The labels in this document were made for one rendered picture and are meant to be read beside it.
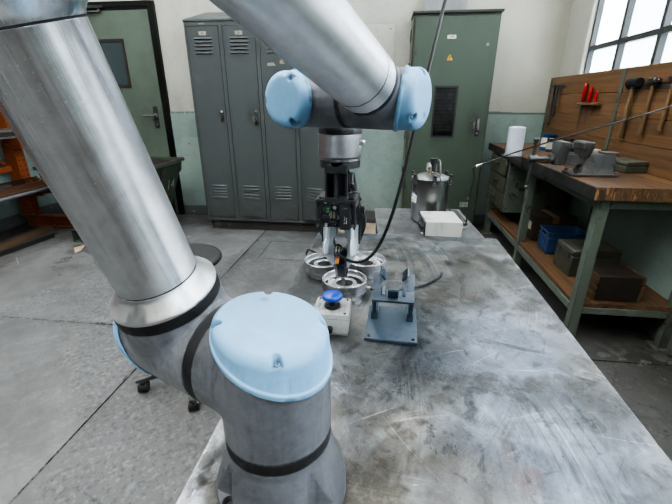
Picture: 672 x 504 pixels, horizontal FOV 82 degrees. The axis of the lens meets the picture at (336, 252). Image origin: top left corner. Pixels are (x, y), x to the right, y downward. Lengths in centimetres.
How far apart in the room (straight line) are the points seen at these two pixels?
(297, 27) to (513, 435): 56
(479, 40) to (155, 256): 358
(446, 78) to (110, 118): 350
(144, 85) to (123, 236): 440
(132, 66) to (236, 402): 456
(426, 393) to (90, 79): 57
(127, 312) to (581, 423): 61
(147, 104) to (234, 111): 123
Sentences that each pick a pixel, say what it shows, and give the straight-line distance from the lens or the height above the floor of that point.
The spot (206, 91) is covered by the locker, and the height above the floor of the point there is 130.
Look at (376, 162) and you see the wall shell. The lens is 410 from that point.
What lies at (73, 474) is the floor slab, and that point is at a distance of 182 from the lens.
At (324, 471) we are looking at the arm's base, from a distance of 47.
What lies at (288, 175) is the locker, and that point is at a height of 57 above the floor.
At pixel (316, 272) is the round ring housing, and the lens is 97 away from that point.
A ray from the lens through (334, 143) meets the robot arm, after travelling 66.
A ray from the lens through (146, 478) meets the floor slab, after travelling 169.
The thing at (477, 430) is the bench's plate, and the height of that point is 80.
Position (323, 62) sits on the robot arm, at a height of 126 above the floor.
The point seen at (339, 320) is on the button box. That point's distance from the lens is 75.
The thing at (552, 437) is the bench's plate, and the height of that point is 80.
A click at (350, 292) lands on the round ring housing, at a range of 86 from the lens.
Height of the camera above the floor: 123
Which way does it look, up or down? 22 degrees down
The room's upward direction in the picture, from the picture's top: straight up
